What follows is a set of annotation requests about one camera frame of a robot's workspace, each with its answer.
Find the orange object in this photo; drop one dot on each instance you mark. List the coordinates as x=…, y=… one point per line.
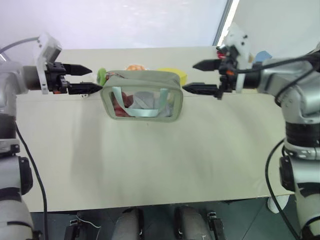
x=135, y=67

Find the grey rounded robot leg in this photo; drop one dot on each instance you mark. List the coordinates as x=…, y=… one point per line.
x=191, y=222
x=128, y=223

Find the yellow block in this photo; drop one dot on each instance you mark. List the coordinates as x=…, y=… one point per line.
x=183, y=76

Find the small red object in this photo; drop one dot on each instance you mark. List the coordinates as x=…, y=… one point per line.
x=220, y=55

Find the green transparent pouch bag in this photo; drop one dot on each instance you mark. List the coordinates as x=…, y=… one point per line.
x=142, y=78

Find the red cloth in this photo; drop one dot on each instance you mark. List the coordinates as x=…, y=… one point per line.
x=120, y=110

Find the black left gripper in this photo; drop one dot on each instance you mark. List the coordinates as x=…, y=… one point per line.
x=55, y=77

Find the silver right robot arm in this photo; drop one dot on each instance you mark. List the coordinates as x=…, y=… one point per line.
x=297, y=100

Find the green round object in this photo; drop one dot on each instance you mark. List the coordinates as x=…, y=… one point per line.
x=101, y=75

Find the blue object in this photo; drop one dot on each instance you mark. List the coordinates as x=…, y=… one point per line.
x=262, y=56

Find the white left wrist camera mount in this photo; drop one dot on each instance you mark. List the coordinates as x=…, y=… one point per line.
x=47, y=46

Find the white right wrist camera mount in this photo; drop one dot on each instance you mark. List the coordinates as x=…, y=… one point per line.
x=240, y=42

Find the black bracket under table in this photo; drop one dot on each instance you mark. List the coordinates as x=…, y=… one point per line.
x=72, y=228
x=215, y=225

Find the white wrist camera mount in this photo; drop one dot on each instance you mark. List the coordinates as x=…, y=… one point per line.
x=47, y=46
x=240, y=42

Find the white cloth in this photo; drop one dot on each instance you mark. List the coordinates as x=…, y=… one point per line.
x=145, y=100

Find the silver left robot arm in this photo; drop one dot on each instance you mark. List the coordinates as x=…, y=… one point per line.
x=10, y=180

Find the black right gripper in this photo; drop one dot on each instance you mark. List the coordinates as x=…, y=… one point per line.
x=228, y=75

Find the white object on floor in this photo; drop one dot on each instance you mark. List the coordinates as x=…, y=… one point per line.
x=277, y=203

